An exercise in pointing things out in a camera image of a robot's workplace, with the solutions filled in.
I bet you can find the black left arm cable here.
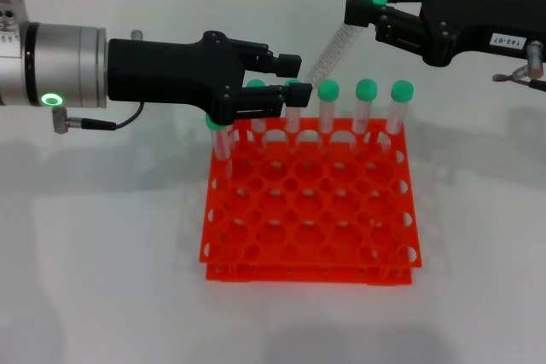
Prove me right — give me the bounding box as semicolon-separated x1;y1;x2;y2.
53;101;144;136

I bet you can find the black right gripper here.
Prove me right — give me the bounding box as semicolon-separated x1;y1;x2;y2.
344;0;546;68

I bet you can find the orange test tube rack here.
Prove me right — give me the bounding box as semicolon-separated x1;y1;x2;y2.
199;116;423;286

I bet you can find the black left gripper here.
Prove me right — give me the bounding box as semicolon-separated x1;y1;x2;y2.
106;30;313;126

